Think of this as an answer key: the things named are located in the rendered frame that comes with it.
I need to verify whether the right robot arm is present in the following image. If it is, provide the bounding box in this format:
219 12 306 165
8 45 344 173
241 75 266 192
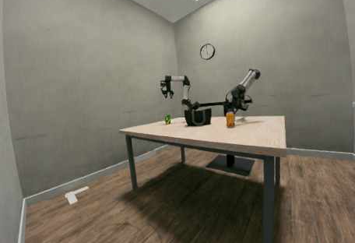
160 76 198 111

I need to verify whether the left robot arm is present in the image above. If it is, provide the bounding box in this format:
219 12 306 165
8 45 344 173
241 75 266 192
223 68 261 110

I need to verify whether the black fabric bag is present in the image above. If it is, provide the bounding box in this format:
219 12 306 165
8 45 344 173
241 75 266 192
185 108 212 126

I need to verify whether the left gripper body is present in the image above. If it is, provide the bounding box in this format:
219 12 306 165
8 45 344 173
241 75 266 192
229 98 240 107

